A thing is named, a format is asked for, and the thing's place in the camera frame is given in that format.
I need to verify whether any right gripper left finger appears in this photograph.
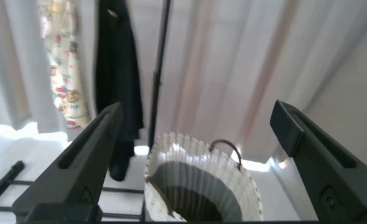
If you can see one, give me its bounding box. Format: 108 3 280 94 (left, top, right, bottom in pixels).
11 101 124 220

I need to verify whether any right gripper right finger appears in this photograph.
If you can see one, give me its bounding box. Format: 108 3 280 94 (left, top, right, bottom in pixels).
269 100 367 222

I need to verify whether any black garment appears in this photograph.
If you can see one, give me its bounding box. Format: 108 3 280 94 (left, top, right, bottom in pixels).
95 0 144 182

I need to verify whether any cream printed garment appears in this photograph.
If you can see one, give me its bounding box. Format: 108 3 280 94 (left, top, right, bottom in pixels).
39 0 91 130

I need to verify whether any white laundry basket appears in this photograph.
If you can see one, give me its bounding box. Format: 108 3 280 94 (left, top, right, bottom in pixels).
143 131 264 223

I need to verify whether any black clothes rack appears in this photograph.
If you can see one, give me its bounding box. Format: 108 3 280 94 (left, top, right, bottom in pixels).
0 0 172 222

